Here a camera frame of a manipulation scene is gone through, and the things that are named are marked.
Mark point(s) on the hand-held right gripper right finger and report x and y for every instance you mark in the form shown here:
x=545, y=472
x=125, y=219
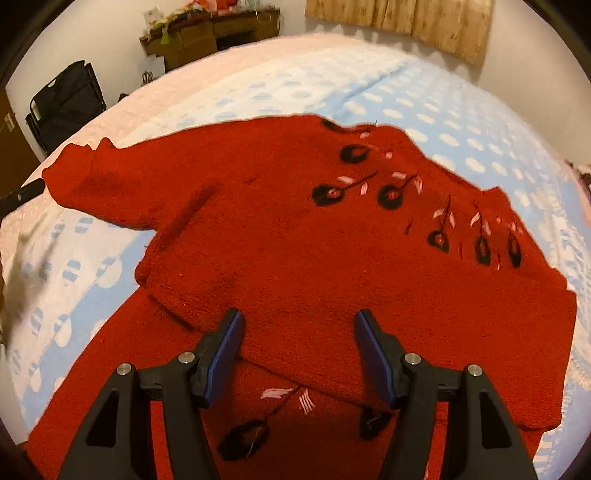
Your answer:
x=373, y=357

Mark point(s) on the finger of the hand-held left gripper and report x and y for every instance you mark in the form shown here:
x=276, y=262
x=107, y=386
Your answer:
x=23, y=194

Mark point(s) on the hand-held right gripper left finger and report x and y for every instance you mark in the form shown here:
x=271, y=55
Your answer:
x=225, y=355

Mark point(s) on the red knit sweater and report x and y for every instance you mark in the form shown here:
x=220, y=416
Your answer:
x=286, y=258

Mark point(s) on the brown wooden door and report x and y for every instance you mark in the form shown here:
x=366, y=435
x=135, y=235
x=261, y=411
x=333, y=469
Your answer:
x=10, y=147

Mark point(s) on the black folding chair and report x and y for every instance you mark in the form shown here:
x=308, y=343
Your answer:
x=69, y=101

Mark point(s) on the white paper bag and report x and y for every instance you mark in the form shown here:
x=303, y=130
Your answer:
x=156, y=68

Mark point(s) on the wooden cluttered desk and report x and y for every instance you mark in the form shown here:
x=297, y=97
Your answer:
x=198, y=39

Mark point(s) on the blue polka dot blanket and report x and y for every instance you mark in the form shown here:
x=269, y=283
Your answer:
x=415, y=101

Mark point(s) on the clutter on dresser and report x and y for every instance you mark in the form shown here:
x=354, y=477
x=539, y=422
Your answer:
x=207, y=9

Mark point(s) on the short beige floral curtain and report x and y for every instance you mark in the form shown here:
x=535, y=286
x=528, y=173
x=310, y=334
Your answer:
x=415, y=18

